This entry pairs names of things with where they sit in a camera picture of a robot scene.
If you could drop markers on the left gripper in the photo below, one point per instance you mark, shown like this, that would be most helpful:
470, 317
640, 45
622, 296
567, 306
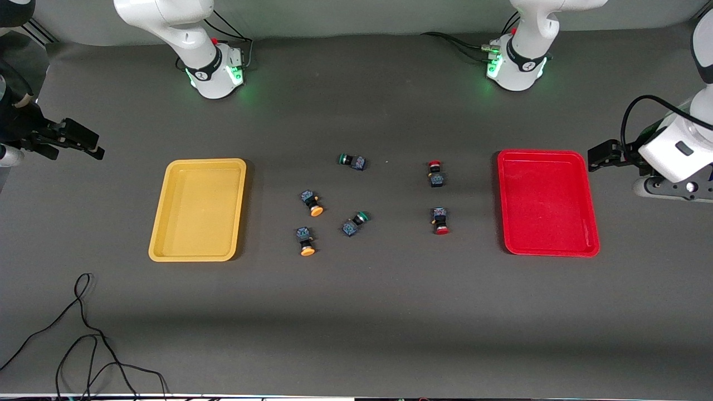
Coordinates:
625, 152

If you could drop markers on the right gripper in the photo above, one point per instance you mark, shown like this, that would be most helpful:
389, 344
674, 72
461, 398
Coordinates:
23, 127

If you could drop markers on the red push button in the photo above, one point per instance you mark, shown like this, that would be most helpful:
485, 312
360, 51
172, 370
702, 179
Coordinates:
436, 179
441, 229

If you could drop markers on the yellow push button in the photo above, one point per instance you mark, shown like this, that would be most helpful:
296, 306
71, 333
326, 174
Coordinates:
316, 210
307, 251

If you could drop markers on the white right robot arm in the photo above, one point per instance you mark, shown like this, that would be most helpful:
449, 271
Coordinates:
189, 39

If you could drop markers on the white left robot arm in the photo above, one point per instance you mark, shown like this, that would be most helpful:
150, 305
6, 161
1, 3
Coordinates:
523, 61

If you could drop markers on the red plastic tray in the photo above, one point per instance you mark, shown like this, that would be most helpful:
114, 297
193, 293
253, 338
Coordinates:
546, 206

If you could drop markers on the yellow plastic tray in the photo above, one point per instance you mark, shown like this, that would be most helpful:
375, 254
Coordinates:
198, 211

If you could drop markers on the green push button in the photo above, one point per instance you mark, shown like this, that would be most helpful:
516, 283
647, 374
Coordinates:
351, 227
356, 162

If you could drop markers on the dark grey table mat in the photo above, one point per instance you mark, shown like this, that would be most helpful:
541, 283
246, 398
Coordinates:
356, 312

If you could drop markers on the grey aluminium frame rail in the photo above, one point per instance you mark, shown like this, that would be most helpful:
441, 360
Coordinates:
42, 32

